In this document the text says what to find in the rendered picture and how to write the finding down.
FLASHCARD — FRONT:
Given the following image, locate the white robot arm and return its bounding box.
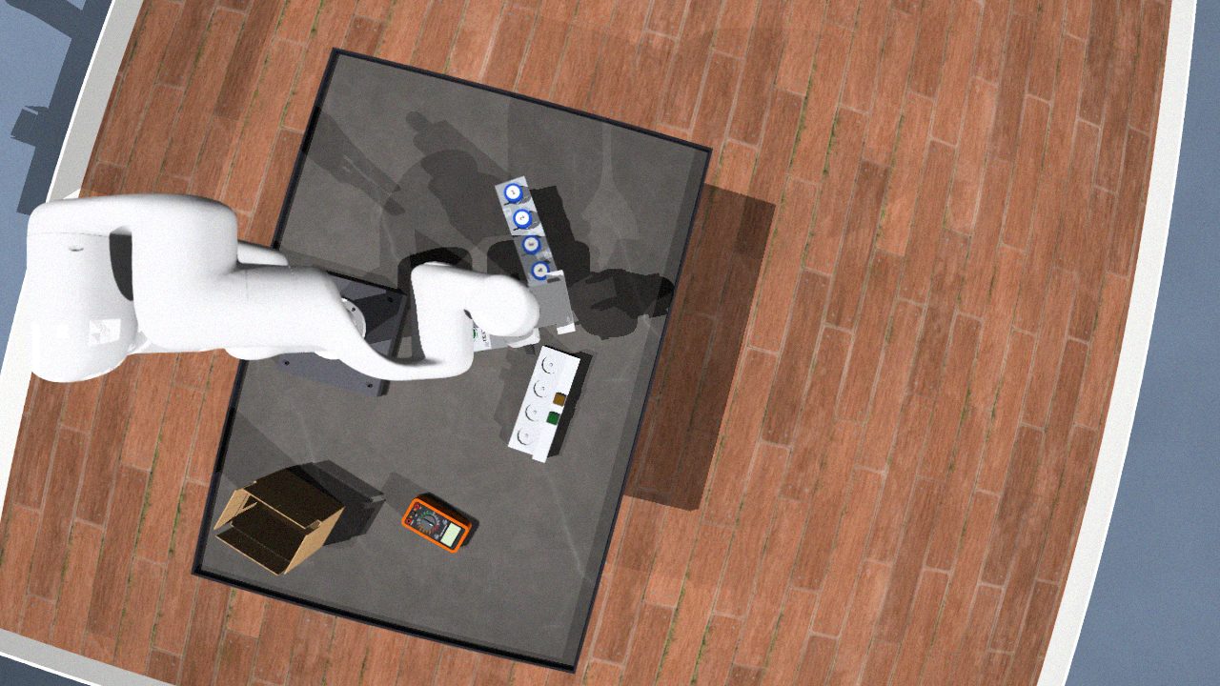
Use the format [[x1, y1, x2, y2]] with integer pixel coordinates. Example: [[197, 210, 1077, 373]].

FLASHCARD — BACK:
[[26, 193, 576, 382]]

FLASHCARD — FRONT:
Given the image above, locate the orange digital multimeter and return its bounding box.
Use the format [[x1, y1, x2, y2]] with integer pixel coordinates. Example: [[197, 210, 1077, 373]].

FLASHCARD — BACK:
[[401, 494, 472, 553]]

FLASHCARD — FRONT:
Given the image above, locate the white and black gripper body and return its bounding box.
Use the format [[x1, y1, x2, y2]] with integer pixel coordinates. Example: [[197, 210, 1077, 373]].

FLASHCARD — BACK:
[[503, 280, 540, 348]]

